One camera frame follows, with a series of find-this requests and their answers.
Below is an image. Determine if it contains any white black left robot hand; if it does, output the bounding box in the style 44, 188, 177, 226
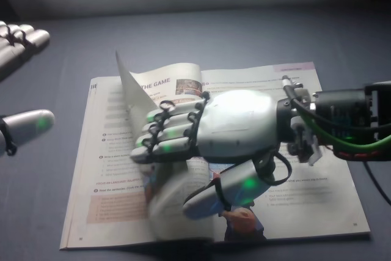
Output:
0, 21, 56, 157

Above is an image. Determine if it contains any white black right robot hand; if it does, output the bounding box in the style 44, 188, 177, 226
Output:
130, 89, 293, 221

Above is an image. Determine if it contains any instruction booklet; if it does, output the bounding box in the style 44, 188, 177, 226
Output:
59, 50, 373, 242

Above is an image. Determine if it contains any grey table cloth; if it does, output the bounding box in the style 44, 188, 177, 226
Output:
0, 10, 391, 261

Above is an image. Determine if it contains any black thin cable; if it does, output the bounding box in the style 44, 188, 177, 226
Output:
362, 161, 391, 207

